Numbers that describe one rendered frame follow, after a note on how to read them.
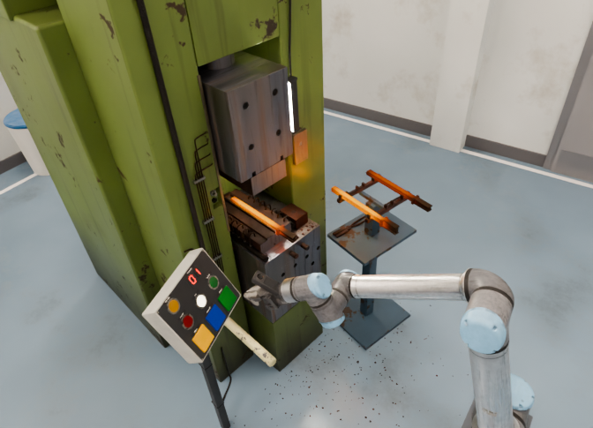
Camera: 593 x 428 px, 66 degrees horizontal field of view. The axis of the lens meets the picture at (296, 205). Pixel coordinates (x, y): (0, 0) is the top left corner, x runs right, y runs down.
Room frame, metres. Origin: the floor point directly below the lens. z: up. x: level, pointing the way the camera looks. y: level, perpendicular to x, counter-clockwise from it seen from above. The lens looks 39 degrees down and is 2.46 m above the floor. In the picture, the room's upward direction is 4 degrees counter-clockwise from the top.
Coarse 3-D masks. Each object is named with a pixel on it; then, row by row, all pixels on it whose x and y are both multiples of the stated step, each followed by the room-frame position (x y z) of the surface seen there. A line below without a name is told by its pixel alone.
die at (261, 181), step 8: (272, 168) 1.64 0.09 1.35; (280, 168) 1.67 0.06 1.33; (224, 176) 1.70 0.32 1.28; (256, 176) 1.58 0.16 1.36; (264, 176) 1.60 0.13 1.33; (272, 176) 1.63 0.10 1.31; (280, 176) 1.66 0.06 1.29; (240, 184) 1.62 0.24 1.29; (248, 184) 1.57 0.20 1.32; (256, 184) 1.57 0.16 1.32; (264, 184) 1.60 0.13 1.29; (248, 192) 1.58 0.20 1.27; (256, 192) 1.57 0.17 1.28
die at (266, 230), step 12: (228, 192) 1.96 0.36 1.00; (240, 192) 1.96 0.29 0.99; (228, 204) 1.87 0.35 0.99; (252, 204) 1.85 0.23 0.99; (240, 216) 1.76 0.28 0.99; (252, 216) 1.74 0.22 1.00; (276, 216) 1.74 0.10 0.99; (240, 228) 1.69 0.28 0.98; (252, 228) 1.67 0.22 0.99; (264, 228) 1.66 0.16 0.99; (288, 228) 1.68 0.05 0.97; (252, 240) 1.60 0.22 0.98; (264, 240) 1.59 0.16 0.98; (276, 240) 1.62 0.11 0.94; (264, 252) 1.57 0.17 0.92
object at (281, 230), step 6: (234, 198) 1.90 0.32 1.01; (240, 204) 1.84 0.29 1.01; (246, 204) 1.84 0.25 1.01; (246, 210) 1.80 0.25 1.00; (252, 210) 1.78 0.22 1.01; (258, 216) 1.73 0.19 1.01; (264, 216) 1.73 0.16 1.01; (270, 222) 1.68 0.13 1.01; (276, 228) 1.64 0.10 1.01; (282, 228) 1.63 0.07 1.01; (276, 234) 1.62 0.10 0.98; (282, 234) 1.61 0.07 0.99; (288, 234) 1.58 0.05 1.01; (294, 234) 1.58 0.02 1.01; (294, 240) 1.56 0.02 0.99
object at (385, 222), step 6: (336, 192) 1.91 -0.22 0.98; (342, 192) 1.90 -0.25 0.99; (342, 198) 1.87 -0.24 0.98; (348, 198) 1.85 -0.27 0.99; (354, 204) 1.80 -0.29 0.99; (360, 204) 1.79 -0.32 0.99; (360, 210) 1.77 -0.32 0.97; (366, 210) 1.74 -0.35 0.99; (372, 210) 1.74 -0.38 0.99; (372, 216) 1.70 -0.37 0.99; (378, 216) 1.69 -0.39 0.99; (384, 222) 1.65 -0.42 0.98; (390, 222) 1.62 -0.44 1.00; (390, 228) 1.62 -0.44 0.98; (396, 228) 1.59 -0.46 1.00
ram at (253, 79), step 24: (216, 72) 1.71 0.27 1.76; (240, 72) 1.69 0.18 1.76; (264, 72) 1.68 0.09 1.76; (216, 96) 1.57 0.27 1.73; (240, 96) 1.56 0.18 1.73; (264, 96) 1.64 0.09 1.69; (288, 96) 1.72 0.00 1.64; (216, 120) 1.60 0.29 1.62; (240, 120) 1.55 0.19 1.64; (264, 120) 1.63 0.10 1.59; (288, 120) 1.71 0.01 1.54; (216, 144) 1.62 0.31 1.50; (240, 144) 1.54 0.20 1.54; (264, 144) 1.62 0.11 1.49; (288, 144) 1.71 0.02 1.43; (240, 168) 1.53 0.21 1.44; (264, 168) 1.61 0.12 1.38
